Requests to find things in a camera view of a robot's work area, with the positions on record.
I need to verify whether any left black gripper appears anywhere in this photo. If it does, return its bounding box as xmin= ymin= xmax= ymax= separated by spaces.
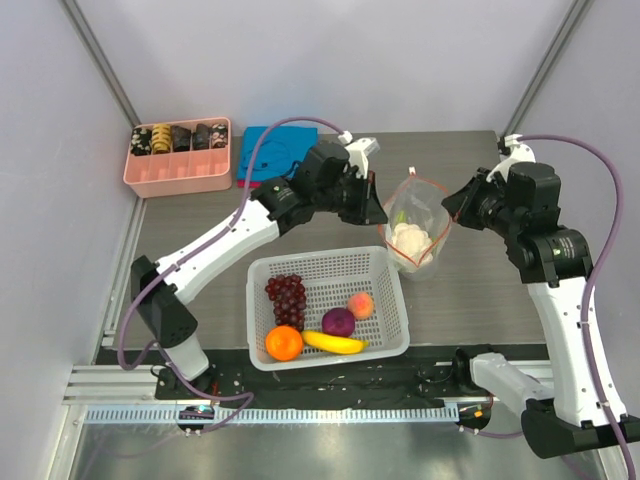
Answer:
xmin=315 ymin=170 xmax=389 ymax=227

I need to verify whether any clear orange zip bag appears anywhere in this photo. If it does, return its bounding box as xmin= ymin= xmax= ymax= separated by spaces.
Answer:
xmin=378 ymin=167 xmax=452 ymax=281

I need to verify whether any white cauliflower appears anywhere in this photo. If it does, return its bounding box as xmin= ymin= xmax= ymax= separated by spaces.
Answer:
xmin=390 ymin=219 xmax=433 ymax=273

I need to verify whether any peach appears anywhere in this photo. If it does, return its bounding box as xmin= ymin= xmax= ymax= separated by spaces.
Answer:
xmin=347 ymin=292 xmax=375 ymax=320

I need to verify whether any purple onion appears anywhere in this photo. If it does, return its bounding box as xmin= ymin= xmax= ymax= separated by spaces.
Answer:
xmin=321 ymin=307 xmax=356 ymax=337

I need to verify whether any purple grape bunch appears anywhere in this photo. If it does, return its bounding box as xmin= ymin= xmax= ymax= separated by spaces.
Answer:
xmin=265 ymin=274 xmax=307 ymax=332

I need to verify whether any yellow banana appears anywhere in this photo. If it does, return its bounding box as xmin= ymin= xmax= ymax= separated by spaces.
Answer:
xmin=301 ymin=330 xmax=368 ymax=355

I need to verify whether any orange fruit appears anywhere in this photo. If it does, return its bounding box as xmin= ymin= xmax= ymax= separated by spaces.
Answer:
xmin=265 ymin=325 xmax=305 ymax=362

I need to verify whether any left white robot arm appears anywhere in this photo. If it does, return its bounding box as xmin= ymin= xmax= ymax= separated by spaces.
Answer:
xmin=131 ymin=138 xmax=388 ymax=399

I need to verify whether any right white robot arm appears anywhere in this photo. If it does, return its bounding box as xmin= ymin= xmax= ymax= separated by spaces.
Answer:
xmin=442 ymin=161 xmax=639 ymax=459

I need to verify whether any white plastic basket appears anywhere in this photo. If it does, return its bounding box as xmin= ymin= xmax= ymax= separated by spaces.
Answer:
xmin=246 ymin=246 xmax=410 ymax=372

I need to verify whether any blue folded cloth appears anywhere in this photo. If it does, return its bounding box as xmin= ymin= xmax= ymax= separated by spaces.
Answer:
xmin=237 ymin=126 xmax=318 ymax=181

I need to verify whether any magenta folded cloth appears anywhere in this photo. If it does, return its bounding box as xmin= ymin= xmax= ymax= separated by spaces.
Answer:
xmin=236 ymin=172 xmax=265 ymax=188

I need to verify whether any black pink floral sock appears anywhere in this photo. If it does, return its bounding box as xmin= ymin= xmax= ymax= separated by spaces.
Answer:
xmin=209 ymin=122 xmax=229 ymax=149

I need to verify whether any black patterned rolled sock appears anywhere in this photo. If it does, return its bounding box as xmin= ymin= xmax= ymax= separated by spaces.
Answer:
xmin=192 ymin=123 xmax=211 ymax=151

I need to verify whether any dark brown rolled sock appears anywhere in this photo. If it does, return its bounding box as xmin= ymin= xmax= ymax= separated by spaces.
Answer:
xmin=171 ymin=125 xmax=193 ymax=153

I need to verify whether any pink organizer box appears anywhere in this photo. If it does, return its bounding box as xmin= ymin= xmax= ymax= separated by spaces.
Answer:
xmin=123 ymin=116 xmax=234 ymax=200

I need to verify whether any yellow striped rolled sock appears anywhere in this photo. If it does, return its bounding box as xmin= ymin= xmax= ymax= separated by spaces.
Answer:
xmin=151 ymin=123 xmax=172 ymax=155

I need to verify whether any black floral rolled sock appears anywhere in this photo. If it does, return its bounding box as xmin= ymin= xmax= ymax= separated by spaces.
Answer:
xmin=129 ymin=126 xmax=152 ymax=156

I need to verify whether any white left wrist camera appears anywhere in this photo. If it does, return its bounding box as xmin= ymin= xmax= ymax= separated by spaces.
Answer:
xmin=338 ymin=131 xmax=380 ymax=178

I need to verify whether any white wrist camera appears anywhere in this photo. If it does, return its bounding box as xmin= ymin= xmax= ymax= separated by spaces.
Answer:
xmin=486 ymin=134 xmax=536 ymax=183
xmin=338 ymin=131 xmax=380 ymax=178

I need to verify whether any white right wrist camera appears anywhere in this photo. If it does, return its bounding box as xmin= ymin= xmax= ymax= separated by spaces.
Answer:
xmin=486 ymin=134 xmax=536 ymax=183

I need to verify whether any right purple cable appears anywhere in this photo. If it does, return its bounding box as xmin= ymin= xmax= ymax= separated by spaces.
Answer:
xmin=459 ymin=133 xmax=636 ymax=480

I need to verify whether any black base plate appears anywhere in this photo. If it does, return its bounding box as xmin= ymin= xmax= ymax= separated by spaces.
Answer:
xmin=149 ymin=344 xmax=549 ymax=412

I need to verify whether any white slotted cable duct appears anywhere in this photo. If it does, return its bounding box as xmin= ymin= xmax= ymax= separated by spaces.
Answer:
xmin=84 ymin=403 xmax=459 ymax=425

